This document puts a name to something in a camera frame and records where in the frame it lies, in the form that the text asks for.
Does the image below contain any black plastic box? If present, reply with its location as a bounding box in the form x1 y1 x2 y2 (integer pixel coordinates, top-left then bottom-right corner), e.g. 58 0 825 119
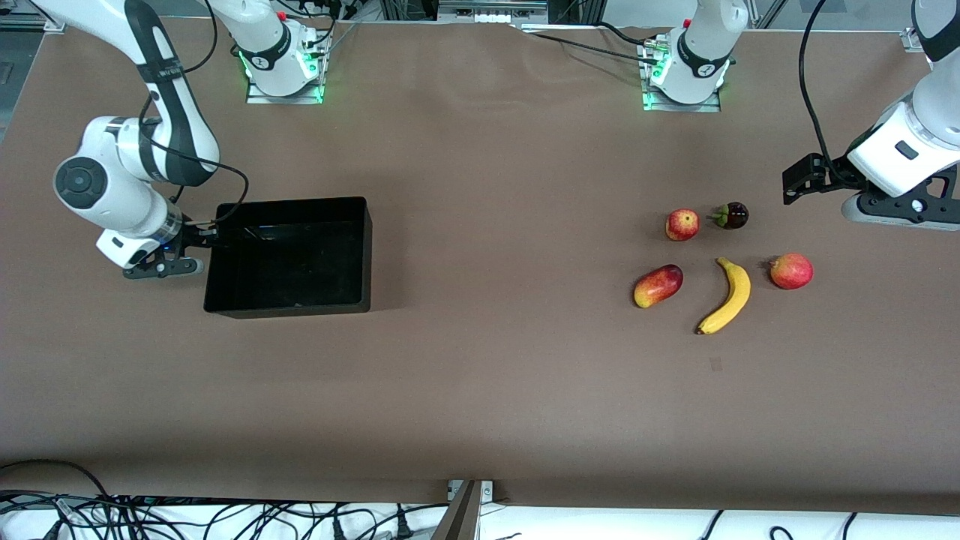
203 196 373 320

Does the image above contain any yellow banana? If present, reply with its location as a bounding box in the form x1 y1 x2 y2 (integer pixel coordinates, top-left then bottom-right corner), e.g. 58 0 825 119
696 257 752 335

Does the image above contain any small red yellow apple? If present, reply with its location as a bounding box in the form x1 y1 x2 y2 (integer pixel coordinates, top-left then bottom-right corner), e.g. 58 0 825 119
665 208 701 242

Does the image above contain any large red apple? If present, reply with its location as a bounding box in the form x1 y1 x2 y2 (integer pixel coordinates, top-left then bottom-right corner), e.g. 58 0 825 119
769 253 815 290

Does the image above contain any dark purple mangosteen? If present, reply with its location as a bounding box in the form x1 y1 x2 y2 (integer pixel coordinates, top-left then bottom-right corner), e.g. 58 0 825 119
709 201 749 230

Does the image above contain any red yellow mango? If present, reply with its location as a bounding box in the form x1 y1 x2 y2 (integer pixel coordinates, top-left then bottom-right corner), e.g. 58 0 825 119
633 264 684 309

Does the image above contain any table cover sheet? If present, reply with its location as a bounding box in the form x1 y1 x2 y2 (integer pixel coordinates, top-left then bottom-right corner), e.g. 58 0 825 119
0 16 960 515

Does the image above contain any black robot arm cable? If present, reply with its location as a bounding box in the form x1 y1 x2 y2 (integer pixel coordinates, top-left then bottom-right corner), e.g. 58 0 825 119
798 0 852 185
139 94 250 228
182 0 220 74

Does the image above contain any metal frame rail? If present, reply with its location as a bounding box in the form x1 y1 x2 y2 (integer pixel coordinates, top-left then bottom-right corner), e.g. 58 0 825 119
437 0 550 25

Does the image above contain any dark grey post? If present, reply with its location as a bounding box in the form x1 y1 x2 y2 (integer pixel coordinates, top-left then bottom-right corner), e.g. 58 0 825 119
430 480 481 540

